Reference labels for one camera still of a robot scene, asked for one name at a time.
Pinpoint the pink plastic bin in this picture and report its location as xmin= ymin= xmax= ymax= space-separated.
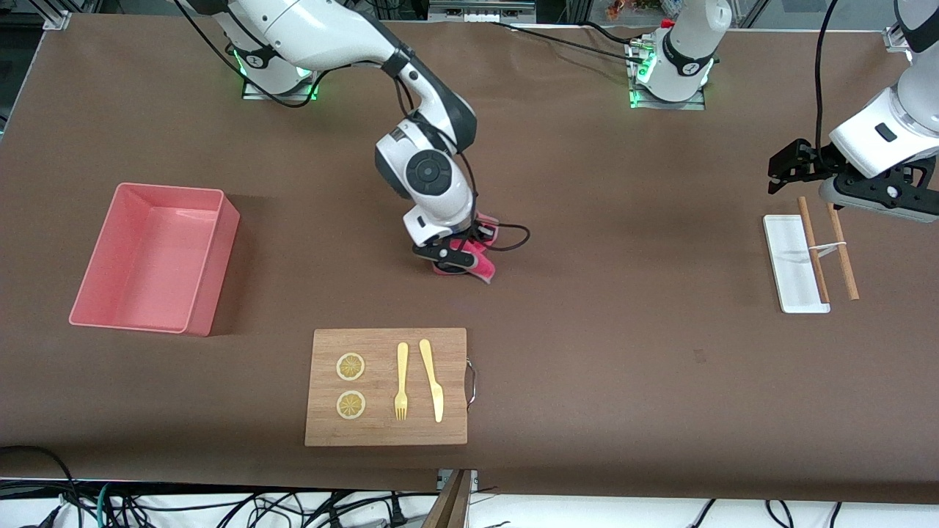
xmin=68 ymin=183 xmax=241 ymax=337

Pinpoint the black looped floor cable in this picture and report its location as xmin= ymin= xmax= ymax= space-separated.
xmin=0 ymin=444 xmax=80 ymax=528

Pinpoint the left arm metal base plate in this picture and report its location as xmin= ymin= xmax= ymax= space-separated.
xmin=629 ymin=40 xmax=706 ymax=111

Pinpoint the black cable on table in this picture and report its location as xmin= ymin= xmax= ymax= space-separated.
xmin=490 ymin=21 xmax=650 ymax=63

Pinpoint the wooden cutting board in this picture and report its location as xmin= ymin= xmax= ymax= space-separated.
xmin=304 ymin=328 xmax=478 ymax=447

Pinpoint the pink and grey cloth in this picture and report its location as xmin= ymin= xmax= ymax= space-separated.
xmin=433 ymin=213 xmax=500 ymax=285

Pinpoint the brown table cover sheet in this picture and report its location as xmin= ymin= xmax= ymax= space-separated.
xmin=0 ymin=13 xmax=939 ymax=505

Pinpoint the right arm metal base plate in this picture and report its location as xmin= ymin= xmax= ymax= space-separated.
xmin=242 ymin=66 xmax=318 ymax=101

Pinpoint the yellow plastic fork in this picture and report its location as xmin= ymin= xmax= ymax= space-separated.
xmin=394 ymin=342 xmax=409 ymax=422

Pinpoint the wooden plank below table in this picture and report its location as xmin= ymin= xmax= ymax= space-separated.
xmin=424 ymin=469 xmax=474 ymax=528

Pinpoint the yellow plastic knife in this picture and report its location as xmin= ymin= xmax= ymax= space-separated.
xmin=419 ymin=339 xmax=445 ymax=424

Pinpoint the white rectangular tray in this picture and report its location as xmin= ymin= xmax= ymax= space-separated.
xmin=763 ymin=215 xmax=833 ymax=317

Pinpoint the black plug with cable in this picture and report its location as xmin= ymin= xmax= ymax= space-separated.
xmin=381 ymin=491 xmax=412 ymax=527

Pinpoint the grey power strip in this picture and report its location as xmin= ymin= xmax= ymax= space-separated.
xmin=429 ymin=0 xmax=536 ymax=23

